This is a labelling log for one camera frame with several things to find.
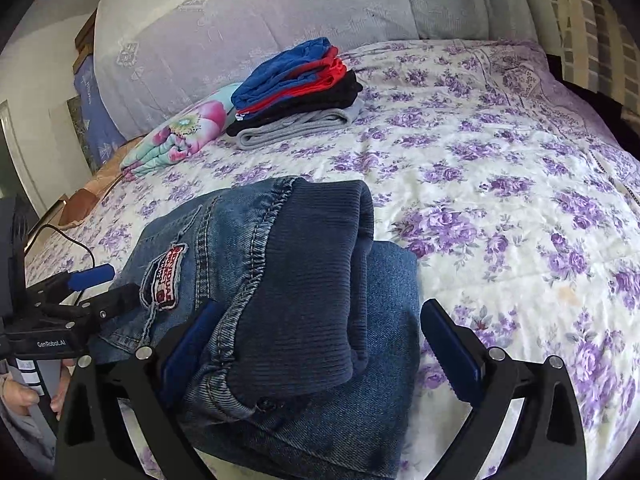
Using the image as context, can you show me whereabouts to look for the grey padded headboard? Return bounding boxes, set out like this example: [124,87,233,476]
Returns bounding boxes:
[92,0,541,141]

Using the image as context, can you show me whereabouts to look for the folded teal pink floral quilt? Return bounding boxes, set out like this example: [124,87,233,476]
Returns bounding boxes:
[120,82,241,178]

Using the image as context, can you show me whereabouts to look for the folded grey garment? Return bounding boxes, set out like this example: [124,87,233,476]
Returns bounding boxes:
[235,97,366,151]

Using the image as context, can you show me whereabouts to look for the purple floral bedsheet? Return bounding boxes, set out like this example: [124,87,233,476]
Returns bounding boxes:
[22,37,640,480]

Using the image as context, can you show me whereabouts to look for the folded red garment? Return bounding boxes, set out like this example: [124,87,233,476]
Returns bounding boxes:
[237,46,348,111]

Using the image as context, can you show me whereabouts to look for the person's left forearm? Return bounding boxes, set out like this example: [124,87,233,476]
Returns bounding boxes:
[0,407,57,471]

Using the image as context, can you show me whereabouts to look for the white door frame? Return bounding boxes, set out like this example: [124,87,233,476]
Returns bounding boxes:
[0,100,48,216]

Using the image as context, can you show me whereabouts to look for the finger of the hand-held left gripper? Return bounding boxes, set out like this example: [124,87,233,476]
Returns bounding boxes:
[40,282,141,333]
[27,264,117,306]

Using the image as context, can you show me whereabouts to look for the stack of folded clothes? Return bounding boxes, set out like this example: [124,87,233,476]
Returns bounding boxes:
[226,70,363,137]

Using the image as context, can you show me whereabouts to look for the brown wooden headboard frame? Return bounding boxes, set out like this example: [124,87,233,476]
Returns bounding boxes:
[72,10,97,73]

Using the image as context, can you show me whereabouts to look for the black cable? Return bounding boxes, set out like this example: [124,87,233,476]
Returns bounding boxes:
[27,224,96,306]

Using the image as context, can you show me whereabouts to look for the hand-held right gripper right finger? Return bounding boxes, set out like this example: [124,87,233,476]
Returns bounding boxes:
[419,299,588,480]

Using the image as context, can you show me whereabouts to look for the tan checkered curtain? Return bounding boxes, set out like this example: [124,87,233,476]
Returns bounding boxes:
[537,0,640,91]

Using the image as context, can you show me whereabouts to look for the blue denim jeans pants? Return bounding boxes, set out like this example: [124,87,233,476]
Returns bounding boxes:
[92,176,421,480]

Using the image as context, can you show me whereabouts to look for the folded blue garment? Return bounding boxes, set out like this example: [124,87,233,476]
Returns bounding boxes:
[231,37,341,111]

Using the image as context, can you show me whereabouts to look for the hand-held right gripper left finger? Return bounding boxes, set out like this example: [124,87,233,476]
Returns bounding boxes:
[52,300,226,480]

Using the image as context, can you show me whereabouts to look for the blue patterned cushion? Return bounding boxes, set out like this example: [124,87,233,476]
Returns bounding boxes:
[67,55,126,171]

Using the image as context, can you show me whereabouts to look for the tan pillow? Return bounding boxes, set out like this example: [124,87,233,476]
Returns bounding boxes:
[59,167,126,228]

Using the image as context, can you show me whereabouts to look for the person's left hand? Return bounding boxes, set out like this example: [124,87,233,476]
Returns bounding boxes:
[0,360,72,423]

